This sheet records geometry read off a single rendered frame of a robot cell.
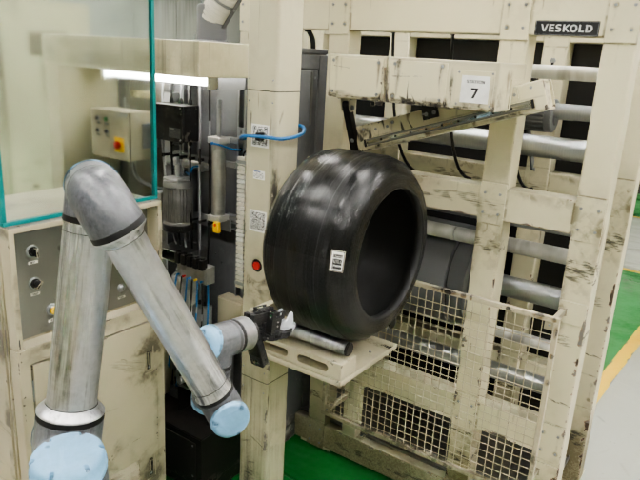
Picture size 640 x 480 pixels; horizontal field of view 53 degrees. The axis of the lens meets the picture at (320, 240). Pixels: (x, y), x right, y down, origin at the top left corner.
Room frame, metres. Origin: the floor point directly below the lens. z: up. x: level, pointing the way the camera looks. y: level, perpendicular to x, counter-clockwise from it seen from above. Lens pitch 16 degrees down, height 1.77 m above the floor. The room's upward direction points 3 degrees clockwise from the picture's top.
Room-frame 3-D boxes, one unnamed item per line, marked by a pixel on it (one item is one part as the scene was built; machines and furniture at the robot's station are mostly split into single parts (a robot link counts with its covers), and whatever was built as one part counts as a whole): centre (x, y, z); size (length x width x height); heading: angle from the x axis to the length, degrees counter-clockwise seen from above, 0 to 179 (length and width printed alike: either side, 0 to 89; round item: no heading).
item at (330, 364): (1.91, 0.04, 0.84); 0.36 x 0.09 x 0.06; 56
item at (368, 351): (2.02, -0.04, 0.80); 0.37 x 0.36 x 0.02; 146
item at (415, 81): (2.20, -0.31, 1.71); 0.61 x 0.25 x 0.15; 56
